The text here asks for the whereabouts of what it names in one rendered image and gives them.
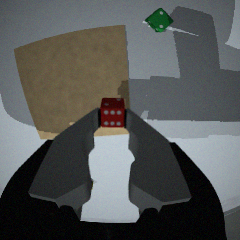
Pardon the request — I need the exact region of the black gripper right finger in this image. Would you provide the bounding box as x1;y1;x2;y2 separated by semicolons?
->
124;108;227;240

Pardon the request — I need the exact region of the green die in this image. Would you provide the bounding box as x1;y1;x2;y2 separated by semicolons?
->
145;8;173;32

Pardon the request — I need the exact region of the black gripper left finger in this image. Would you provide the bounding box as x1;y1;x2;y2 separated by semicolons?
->
0;107;101;240

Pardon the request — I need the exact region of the tan mat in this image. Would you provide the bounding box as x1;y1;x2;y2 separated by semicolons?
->
14;25;130;139

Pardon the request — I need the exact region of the dark red die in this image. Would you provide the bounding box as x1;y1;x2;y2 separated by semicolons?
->
100;98;125;128

